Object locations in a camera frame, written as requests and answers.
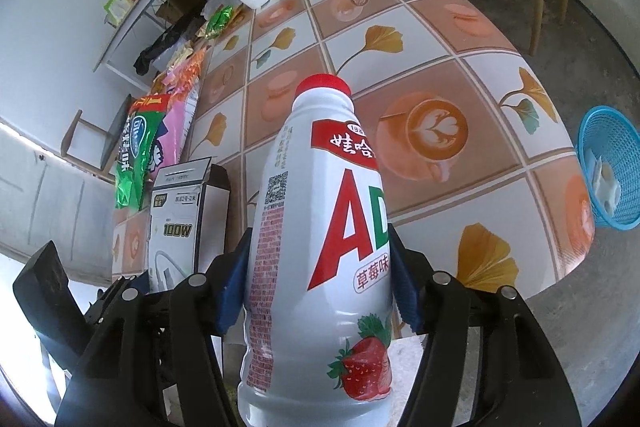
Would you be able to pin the black bag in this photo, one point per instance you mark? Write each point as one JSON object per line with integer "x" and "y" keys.
{"x": 155, "y": 49}

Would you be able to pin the small green packet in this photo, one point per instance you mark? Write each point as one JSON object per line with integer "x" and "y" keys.
{"x": 219, "y": 22}

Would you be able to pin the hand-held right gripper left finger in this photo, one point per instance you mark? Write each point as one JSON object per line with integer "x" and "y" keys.
{"x": 235, "y": 282}

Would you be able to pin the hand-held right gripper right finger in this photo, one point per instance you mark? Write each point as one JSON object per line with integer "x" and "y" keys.
{"x": 407, "y": 287}

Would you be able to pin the blue plastic basket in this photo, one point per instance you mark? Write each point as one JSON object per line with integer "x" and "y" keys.
{"x": 607, "y": 132}

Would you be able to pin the tile pattern tablecloth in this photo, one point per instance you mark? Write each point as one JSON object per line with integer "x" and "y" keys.
{"x": 425, "y": 57}

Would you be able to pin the green snack bag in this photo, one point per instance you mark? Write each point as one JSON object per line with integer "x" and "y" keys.
{"x": 137, "y": 152}

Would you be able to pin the pink snack bag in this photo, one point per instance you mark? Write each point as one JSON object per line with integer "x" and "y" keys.
{"x": 182, "y": 117}

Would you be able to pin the white strawberry milk bottle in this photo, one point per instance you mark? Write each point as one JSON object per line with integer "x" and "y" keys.
{"x": 320, "y": 257}

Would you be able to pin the green box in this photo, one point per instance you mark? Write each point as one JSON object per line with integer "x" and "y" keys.
{"x": 117, "y": 7}

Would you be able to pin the white paper scraps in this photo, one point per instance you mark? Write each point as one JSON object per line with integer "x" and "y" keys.
{"x": 607, "y": 187}

